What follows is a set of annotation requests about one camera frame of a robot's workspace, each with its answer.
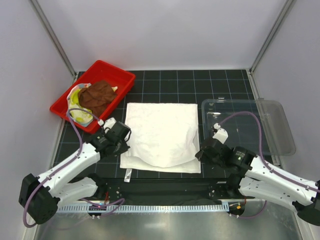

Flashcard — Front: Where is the white terry towel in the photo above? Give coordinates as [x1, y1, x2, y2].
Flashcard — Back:
[120, 102, 202, 174]

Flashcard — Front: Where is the brown towel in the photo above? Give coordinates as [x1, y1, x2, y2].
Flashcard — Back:
[78, 80, 117, 117]

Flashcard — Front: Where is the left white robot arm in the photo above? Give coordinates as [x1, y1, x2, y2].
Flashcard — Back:
[18, 118, 132, 228]

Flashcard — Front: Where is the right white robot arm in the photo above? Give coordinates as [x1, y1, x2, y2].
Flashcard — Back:
[195, 138, 320, 226]

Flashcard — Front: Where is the yellow patterned towel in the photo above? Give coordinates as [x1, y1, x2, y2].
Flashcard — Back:
[66, 83, 94, 127]

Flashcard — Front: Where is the clear plastic container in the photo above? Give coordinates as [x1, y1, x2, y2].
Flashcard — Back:
[201, 99, 296, 156]

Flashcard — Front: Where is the black grid cutting mat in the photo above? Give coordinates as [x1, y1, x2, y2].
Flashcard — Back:
[50, 69, 255, 179]

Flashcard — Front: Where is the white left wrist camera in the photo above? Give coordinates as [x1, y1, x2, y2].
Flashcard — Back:
[97, 117, 117, 133]

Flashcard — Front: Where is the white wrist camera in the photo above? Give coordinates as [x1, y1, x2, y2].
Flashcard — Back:
[97, 117, 117, 133]
[212, 123, 229, 144]

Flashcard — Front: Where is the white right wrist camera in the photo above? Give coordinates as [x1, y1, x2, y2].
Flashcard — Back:
[212, 123, 229, 144]

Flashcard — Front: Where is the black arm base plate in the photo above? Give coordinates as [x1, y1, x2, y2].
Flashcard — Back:
[85, 178, 245, 206]

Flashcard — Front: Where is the perforated metal cable rail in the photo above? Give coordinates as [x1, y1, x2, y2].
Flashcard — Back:
[57, 202, 229, 214]

